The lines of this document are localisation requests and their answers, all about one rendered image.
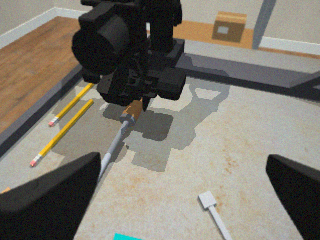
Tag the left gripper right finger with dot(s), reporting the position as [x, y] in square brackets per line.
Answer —
[297, 186]

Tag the yellow pencil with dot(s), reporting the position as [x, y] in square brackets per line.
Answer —
[60, 134]
[62, 113]

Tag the dark grey metal frame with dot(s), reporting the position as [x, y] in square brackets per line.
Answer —
[306, 82]

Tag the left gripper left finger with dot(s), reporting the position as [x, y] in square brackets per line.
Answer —
[51, 206]

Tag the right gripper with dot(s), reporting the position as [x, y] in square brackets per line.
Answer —
[167, 84]

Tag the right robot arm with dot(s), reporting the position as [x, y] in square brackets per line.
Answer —
[107, 34]

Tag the grey combination wrench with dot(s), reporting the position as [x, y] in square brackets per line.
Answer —
[208, 202]

